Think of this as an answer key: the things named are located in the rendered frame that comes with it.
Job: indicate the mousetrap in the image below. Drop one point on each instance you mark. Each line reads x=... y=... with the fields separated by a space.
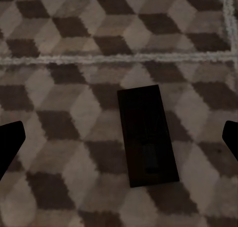
x=148 y=148

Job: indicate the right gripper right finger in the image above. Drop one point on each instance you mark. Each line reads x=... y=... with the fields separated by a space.
x=230 y=136

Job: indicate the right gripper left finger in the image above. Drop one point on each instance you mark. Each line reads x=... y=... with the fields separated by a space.
x=12 y=136

